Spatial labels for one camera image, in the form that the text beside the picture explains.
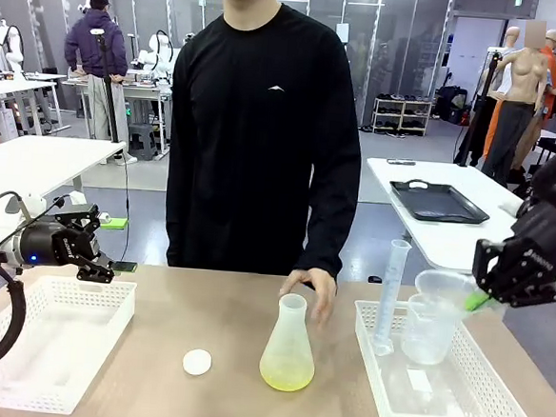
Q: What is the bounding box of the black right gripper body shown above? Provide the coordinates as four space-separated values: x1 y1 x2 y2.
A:
506 199 556 283

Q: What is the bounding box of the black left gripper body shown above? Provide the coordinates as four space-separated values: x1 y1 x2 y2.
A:
18 220 103 272

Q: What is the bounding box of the clear plastic funnel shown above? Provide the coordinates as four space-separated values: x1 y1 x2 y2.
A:
411 268 510 327

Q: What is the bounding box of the clear plastic beaker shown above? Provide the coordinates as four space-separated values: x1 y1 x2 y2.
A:
400 292 466 368

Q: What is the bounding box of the clear plastic graduated cylinder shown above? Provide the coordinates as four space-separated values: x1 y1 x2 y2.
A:
371 238 414 360

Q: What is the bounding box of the white round flask cap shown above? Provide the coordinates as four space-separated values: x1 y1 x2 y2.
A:
181 347 213 378

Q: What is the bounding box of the white perforated plastic basket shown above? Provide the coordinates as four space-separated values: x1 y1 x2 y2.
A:
0 272 139 417
347 297 538 417

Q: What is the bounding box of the translucent plastic Erlenmeyer flask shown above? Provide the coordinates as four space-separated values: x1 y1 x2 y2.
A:
257 291 322 394

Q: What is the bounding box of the person's right forearm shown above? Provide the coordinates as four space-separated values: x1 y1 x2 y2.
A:
161 171 201 268

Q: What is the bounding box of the person's left forearm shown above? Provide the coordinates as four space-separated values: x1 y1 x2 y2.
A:
294 190 360 282

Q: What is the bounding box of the person's left hand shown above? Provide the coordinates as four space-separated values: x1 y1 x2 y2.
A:
276 265 341 330

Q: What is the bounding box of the large white side table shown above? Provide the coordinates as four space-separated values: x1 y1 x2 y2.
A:
359 155 556 283

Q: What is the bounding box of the black plastic tray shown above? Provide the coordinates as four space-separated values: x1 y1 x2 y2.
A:
387 176 493 228

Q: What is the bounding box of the white table with grey leg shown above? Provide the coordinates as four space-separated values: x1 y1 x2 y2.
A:
0 131 128 218

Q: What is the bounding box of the white rectangular label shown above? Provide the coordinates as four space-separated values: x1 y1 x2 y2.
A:
406 368 436 395

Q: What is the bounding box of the bare beige mannequin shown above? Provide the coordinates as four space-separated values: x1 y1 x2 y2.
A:
480 17 556 183

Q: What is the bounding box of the black tripod beside mannequins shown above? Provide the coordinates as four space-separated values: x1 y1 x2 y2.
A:
454 47 504 170

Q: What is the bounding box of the black bag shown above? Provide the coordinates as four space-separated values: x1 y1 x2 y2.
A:
434 84 469 126

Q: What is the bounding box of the background white desk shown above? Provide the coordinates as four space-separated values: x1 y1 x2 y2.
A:
0 76 65 140

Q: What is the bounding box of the wooden shoe rack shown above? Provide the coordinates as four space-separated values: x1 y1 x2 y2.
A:
371 93 432 139

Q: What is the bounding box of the person in purple jacket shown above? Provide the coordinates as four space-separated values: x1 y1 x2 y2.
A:
57 0 134 143

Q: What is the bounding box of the person in black sweater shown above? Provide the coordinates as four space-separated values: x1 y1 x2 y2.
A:
158 0 374 282

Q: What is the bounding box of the mannequin in orange clothes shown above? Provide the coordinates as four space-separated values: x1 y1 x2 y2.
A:
532 29 556 115

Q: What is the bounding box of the white mannequin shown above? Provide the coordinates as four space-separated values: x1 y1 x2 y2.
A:
479 25 524 102

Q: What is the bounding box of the thin black hanging cable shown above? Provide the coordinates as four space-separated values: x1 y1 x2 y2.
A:
117 154 137 264

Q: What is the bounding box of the black camera tripod stand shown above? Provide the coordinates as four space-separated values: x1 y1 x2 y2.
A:
82 27 129 144

